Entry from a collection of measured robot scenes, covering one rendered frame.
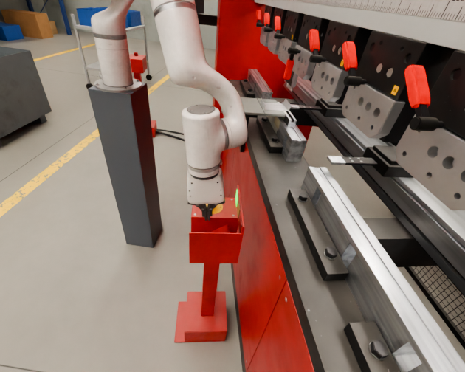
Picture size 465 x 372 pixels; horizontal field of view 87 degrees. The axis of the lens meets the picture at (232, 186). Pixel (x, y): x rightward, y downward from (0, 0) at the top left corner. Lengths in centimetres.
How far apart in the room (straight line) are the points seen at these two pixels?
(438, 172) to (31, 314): 171
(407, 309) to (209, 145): 48
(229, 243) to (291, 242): 20
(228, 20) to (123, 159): 112
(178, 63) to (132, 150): 76
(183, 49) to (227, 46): 135
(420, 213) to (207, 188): 58
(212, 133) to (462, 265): 64
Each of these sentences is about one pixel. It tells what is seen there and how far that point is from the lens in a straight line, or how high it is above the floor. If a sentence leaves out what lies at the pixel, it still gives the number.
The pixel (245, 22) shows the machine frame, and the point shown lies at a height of 123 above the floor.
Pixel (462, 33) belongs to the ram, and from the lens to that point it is 47.
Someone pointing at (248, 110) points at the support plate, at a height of 100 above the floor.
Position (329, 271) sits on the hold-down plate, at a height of 91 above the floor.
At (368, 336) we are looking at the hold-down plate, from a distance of 58.
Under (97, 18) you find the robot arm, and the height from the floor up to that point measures 125.
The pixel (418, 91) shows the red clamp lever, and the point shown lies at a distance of 44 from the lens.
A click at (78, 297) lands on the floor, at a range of 167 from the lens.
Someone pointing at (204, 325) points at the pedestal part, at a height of 12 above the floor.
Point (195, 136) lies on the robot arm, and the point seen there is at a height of 112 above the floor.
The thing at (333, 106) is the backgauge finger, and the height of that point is 103.
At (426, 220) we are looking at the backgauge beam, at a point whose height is 95.
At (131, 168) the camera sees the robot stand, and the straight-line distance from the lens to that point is 134.
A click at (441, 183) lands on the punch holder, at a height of 119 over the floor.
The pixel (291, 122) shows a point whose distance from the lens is 104.
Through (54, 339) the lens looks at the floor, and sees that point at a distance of 161.
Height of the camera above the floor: 137
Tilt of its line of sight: 38 degrees down
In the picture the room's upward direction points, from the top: 8 degrees clockwise
